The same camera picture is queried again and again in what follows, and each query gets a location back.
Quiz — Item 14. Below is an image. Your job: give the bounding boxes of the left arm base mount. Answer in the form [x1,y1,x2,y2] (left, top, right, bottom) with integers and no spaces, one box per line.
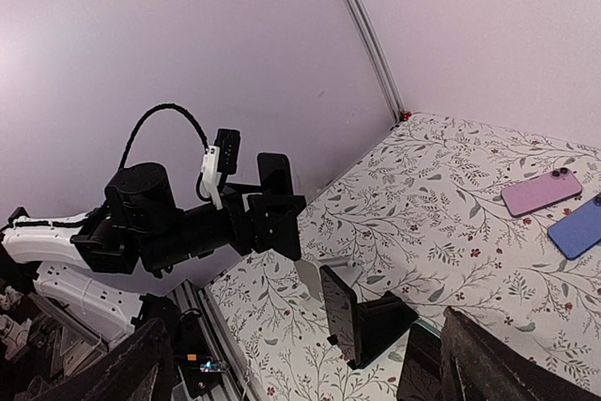
[131,294,229,400]

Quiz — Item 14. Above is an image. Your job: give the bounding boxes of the blue phone face down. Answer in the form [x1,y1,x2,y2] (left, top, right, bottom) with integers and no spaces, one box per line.
[547,193,601,261]

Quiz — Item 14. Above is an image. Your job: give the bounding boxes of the black phone teal edge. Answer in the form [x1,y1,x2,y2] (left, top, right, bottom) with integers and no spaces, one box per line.
[396,321,442,401]

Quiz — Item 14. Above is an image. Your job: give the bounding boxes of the small black phone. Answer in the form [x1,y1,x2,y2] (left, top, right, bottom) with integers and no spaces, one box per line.
[256,152,302,261]

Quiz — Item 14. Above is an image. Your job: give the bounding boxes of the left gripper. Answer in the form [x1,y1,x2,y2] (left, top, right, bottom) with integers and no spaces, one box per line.
[70,162,306,277]

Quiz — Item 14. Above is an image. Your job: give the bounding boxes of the left aluminium frame post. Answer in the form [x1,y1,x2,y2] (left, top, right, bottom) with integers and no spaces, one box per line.
[343,0,407,124]

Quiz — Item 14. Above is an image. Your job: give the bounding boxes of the white folding stand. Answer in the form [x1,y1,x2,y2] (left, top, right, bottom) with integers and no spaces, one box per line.
[295,256,364,301]

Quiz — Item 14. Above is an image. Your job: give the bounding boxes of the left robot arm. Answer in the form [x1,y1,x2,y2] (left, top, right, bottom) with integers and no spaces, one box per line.
[1,153,306,345]

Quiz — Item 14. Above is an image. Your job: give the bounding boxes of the black folding phone stand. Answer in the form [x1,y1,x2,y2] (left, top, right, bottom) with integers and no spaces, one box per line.
[347,291,419,370]

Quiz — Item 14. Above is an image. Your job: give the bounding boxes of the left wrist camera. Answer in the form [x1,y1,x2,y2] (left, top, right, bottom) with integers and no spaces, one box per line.
[195,127,243,209]

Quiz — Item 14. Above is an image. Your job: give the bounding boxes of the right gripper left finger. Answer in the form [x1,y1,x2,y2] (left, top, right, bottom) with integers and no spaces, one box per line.
[27,318,174,401]

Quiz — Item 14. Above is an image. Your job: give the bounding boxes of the floral patterned table mat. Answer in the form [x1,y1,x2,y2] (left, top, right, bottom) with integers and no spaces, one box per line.
[209,114,600,400]

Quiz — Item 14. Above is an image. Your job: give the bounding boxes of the pink phone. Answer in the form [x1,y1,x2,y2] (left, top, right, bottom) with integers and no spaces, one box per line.
[501,167,583,218]

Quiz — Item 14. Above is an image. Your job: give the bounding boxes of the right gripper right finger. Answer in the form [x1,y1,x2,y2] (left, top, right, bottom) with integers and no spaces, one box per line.
[440,307,596,400]

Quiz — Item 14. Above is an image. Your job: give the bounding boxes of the left black cable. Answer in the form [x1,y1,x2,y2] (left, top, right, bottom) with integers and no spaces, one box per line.
[116,102,210,172]

